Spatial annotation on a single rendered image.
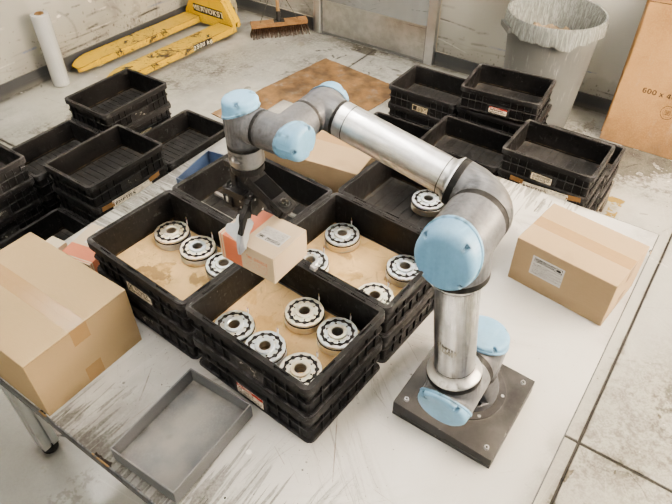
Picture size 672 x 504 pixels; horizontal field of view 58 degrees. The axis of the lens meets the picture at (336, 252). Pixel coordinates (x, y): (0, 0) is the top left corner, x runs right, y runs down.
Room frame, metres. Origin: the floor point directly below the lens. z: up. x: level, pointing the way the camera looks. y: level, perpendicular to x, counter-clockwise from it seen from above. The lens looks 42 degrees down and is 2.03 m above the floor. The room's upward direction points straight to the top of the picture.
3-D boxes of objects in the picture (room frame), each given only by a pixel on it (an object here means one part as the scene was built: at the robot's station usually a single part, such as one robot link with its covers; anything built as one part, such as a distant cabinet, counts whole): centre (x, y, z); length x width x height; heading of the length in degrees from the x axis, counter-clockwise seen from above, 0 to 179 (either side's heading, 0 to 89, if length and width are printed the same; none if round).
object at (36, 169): (2.41, 1.30, 0.31); 0.40 x 0.30 x 0.34; 145
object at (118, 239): (1.25, 0.44, 0.87); 0.40 x 0.30 x 0.11; 52
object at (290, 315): (1.05, 0.08, 0.86); 0.10 x 0.10 x 0.01
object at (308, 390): (1.00, 0.12, 0.92); 0.40 x 0.30 x 0.02; 52
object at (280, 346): (0.94, 0.17, 0.86); 0.10 x 0.10 x 0.01
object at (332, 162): (1.82, 0.04, 0.80); 0.40 x 0.30 x 0.20; 63
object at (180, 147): (2.51, 0.75, 0.31); 0.40 x 0.30 x 0.34; 145
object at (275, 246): (1.06, 0.17, 1.09); 0.16 x 0.12 x 0.07; 55
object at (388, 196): (1.47, -0.25, 0.87); 0.40 x 0.30 x 0.11; 52
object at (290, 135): (1.03, 0.09, 1.40); 0.11 x 0.11 x 0.08; 56
